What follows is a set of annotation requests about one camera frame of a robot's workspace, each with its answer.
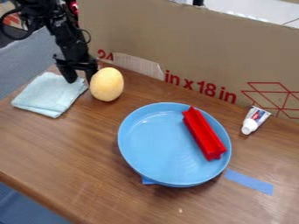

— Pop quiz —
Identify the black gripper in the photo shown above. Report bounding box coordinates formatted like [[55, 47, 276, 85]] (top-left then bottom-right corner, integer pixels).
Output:
[[51, 54, 98, 83]]

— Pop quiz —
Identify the yellow ball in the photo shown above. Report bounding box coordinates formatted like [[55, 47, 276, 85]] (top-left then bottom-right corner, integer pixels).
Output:
[[89, 67, 123, 102]]

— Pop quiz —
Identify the light blue cloth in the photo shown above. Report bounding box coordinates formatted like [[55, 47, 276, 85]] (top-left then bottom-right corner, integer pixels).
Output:
[[11, 72, 87, 118]]

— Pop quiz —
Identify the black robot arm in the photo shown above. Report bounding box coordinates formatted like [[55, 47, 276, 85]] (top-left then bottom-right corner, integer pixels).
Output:
[[15, 0, 98, 83]]

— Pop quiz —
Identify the blue plate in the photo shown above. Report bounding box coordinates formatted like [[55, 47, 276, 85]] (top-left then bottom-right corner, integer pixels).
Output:
[[117, 102, 230, 187]]

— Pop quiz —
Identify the red plastic block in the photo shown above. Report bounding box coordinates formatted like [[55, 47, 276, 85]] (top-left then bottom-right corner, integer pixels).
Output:
[[181, 107, 226, 161]]

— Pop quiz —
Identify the small toothpaste tube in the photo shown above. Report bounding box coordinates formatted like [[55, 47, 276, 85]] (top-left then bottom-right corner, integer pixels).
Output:
[[240, 106, 270, 135]]

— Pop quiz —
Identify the blue tape strip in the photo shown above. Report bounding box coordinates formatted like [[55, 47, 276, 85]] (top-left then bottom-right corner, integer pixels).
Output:
[[224, 169, 273, 195]]

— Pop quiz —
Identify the black cable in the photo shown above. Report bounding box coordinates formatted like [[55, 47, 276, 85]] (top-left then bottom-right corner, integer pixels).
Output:
[[78, 28, 91, 46]]

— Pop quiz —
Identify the cardboard box wall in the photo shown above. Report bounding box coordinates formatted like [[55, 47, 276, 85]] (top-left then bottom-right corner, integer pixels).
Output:
[[77, 0, 299, 123]]

